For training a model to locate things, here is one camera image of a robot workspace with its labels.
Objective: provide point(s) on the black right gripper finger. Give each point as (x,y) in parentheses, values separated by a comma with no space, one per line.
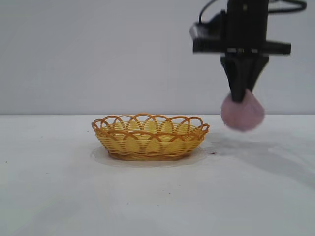
(254,68)
(233,73)

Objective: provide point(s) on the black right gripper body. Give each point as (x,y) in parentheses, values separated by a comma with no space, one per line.
(247,24)

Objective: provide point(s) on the yellow woven wicker basket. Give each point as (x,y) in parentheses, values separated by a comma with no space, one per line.
(147,147)

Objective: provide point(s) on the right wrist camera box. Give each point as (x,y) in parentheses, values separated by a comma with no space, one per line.
(211,28)

